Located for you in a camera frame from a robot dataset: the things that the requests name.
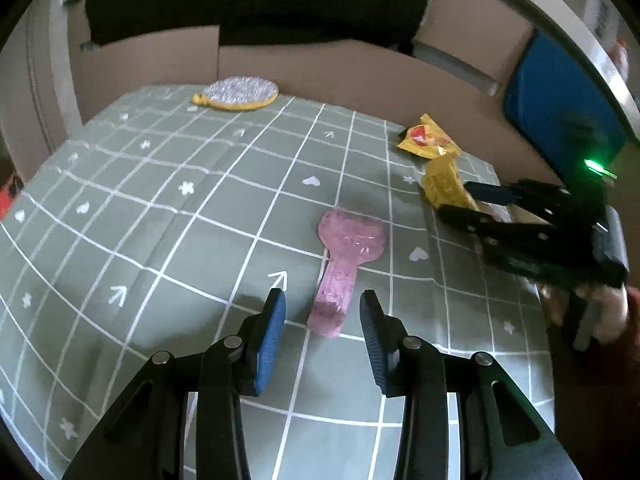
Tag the plain yellow wrapper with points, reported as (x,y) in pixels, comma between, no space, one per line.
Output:
(445,182)

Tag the pink translucent wrapper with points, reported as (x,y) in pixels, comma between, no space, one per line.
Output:
(345,255)

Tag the yellow wrapper with red print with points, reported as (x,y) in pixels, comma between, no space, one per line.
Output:
(425,137)

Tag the blue cloth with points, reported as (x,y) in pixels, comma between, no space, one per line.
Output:
(560,95)

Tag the round silver yellow wrapper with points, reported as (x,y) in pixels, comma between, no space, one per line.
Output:
(240,92)

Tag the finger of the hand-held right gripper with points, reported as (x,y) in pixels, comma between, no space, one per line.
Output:
(480,220)
(487,191)

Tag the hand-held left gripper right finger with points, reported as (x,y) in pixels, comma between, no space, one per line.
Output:
(374,340)

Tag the person's right hand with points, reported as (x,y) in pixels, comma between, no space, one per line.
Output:
(612,315)

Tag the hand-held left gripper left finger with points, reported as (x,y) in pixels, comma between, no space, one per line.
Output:
(270,342)

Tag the green checked tablecloth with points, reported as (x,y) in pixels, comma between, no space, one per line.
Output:
(175,220)

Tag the black cloth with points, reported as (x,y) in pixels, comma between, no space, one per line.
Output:
(260,0)

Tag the red packet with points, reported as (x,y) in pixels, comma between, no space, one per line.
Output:
(7,192)

